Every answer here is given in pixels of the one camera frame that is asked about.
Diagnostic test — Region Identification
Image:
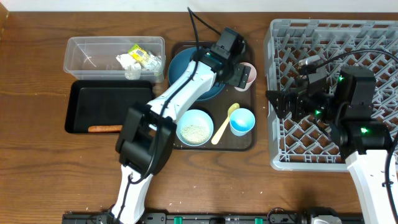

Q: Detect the pink plastic cup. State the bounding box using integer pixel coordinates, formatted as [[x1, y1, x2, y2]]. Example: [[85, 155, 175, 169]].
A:
[[235, 62, 257, 91]]

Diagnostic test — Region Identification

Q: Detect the light blue plastic cup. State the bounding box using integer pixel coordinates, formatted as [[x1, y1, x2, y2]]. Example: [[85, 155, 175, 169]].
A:
[[229, 108, 256, 136]]

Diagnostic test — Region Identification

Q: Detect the green snack wrapper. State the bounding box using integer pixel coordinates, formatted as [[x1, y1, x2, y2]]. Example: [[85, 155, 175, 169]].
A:
[[127, 44, 162, 70]]

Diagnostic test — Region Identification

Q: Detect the orange carrot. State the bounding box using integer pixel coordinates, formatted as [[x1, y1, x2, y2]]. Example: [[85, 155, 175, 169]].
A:
[[88, 125, 122, 133]]

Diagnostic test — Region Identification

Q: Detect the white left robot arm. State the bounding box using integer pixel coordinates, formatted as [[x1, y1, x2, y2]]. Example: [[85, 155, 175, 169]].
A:
[[108, 28, 249, 223]]

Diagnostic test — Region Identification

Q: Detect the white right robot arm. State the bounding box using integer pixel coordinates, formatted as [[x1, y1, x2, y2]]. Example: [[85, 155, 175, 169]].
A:
[[266, 66, 397, 223]]

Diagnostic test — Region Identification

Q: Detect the grey dishwasher rack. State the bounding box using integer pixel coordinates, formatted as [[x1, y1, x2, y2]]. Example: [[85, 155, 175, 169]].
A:
[[264, 19, 397, 172]]

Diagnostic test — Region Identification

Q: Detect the clear plastic waste bin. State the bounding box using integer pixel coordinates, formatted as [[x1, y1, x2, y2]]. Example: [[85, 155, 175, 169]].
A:
[[63, 36, 165, 83]]

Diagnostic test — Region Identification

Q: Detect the black waste tray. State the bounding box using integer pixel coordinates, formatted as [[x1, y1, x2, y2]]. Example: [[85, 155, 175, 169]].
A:
[[65, 80, 154, 134]]

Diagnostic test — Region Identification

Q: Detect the yellow plastic spoon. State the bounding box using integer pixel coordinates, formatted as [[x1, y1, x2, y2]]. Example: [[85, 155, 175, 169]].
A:
[[211, 103, 240, 145]]

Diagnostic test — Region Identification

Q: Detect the dark brown serving tray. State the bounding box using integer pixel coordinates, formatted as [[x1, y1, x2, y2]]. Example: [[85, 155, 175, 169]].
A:
[[171, 40, 256, 152]]

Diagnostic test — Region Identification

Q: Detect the dark blue bowl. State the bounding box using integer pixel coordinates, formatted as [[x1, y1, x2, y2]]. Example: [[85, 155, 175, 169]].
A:
[[168, 47, 225, 102]]

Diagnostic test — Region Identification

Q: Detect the light blue rice bowl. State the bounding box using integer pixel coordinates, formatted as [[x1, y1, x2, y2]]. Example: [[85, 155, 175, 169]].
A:
[[176, 110, 214, 147]]

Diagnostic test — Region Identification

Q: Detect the crumpled white tissue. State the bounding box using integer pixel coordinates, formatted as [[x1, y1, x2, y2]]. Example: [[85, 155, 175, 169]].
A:
[[116, 54, 142, 80]]

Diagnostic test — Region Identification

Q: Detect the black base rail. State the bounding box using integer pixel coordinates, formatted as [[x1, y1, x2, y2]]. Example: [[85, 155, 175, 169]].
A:
[[61, 211, 364, 224]]

